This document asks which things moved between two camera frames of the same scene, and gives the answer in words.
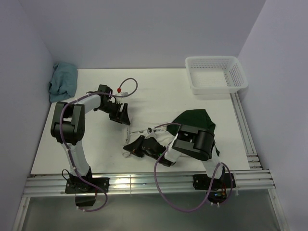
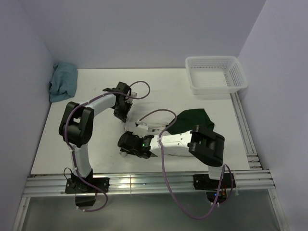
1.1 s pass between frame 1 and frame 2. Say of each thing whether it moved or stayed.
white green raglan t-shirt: moved
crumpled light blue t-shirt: stayed
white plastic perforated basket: stayed
